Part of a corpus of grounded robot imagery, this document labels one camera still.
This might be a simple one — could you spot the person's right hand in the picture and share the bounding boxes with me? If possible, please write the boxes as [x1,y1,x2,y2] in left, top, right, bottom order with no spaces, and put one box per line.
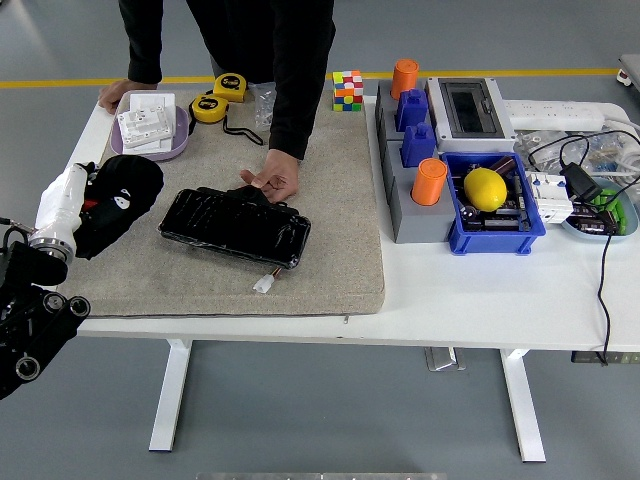
[97,78,144,114]

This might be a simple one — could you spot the person's left hand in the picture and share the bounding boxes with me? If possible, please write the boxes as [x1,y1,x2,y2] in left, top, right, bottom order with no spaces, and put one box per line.
[238,148,301,205]

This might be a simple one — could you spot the glossy black panel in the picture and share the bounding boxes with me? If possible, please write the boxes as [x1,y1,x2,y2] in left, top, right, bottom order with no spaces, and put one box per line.
[157,185,312,271]

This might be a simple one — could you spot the clear plastic bag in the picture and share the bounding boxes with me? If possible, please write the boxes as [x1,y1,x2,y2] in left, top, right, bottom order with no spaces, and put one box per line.
[248,82,275,132]

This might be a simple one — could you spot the grey-brown mat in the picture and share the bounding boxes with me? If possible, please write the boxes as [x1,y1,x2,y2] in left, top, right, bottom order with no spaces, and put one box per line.
[54,88,386,319]

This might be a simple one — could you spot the purple plastic tray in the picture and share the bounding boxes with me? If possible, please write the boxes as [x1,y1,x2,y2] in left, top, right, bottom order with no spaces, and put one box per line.
[109,102,192,165]

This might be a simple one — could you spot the colourful puzzle cube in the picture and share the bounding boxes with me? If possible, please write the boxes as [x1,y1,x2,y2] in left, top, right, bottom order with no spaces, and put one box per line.
[332,69,365,113]

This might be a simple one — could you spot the grey holder block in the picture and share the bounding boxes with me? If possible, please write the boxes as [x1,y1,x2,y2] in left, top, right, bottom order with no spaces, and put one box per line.
[374,78,436,146]
[382,139,459,245]

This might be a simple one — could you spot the blue plastic block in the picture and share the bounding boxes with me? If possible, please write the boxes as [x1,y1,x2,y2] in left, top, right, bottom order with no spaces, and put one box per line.
[401,122,438,169]
[396,88,430,134]

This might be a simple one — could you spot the person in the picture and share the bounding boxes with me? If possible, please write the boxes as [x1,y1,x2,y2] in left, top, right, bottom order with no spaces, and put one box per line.
[97,0,337,205]

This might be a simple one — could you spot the orange cylinder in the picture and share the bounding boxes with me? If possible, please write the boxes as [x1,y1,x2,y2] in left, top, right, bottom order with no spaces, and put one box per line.
[410,157,449,206]
[390,58,421,101]

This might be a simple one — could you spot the yellow lemon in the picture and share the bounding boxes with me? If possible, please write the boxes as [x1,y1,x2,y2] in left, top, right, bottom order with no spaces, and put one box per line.
[463,167,509,211]

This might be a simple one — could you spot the blue plastic bin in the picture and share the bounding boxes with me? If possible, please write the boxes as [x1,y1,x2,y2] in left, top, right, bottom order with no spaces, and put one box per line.
[439,151,547,257]

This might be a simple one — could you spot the brown cylindrical capacitor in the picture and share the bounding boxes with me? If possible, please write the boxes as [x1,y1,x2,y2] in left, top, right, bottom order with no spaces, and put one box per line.
[488,155,517,177]

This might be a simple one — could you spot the black electronic module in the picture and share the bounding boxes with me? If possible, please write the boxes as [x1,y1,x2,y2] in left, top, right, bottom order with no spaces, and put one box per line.
[480,212,532,234]

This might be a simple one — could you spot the grey electrical distribution box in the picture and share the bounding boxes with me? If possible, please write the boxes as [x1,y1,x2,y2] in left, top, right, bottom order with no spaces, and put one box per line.
[424,76,517,155]

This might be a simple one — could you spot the clear bag of washers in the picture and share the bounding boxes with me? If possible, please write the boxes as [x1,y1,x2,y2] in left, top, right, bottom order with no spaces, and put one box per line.
[513,128,566,171]

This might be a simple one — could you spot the white table leg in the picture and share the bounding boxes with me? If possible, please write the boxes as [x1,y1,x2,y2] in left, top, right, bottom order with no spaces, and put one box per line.
[148,338,194,454]
[499,348,547,464]

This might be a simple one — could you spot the white circuit breaker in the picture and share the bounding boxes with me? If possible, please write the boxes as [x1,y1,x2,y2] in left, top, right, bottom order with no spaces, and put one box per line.
[524,170,575,227]

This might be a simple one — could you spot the white power strip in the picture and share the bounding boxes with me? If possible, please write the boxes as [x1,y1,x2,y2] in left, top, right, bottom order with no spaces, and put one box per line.
[502,99,607,132]

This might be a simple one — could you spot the dark capacitor pack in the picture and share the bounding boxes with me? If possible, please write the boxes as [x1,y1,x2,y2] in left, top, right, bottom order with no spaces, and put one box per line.
[572,202,621,236]

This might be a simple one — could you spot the clear bag of blue parts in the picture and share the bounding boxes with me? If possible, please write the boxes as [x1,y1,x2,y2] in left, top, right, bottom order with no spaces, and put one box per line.
[582,134,632,174]

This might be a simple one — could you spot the green terminal blocks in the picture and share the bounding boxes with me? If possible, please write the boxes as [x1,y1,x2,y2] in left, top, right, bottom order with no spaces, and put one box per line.
[589,188,632,236]

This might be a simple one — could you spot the light blue tray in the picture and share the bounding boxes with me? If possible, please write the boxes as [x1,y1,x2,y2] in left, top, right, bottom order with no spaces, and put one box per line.
[559,175,640,245]

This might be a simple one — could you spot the black table height controller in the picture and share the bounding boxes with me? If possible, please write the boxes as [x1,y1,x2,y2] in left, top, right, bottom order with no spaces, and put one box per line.
[571,351,640,365]

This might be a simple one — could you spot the white cart edge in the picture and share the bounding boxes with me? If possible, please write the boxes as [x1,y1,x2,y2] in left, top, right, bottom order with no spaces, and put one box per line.
[615,53,640,96]

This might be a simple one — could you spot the white switch plate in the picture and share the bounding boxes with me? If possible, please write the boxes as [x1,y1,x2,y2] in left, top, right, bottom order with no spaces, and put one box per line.
[121,105,188,157]
[128,92,177,114]

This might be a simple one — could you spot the white wall socket module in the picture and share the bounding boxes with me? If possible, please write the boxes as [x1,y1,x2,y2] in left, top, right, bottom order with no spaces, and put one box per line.
[117,106,175,146]

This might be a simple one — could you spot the yellow tape measure with strap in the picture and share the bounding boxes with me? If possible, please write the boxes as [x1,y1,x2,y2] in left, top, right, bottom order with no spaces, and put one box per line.
[187,93,265,147]

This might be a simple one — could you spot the white wire connector plug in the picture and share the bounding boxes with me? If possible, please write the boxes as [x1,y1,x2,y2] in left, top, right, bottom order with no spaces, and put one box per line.
[252,267,284,295]

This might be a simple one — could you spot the silver metal bracket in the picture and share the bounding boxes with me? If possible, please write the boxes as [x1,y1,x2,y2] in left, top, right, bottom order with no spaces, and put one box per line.
[424,346,467,372]

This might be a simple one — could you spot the black power adapter with cord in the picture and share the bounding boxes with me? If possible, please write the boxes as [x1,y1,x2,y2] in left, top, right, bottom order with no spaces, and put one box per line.
[527,129,640,367]

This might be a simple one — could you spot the thick white cable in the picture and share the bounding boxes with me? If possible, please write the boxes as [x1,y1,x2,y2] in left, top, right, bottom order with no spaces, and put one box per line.
[602,107,640,179]

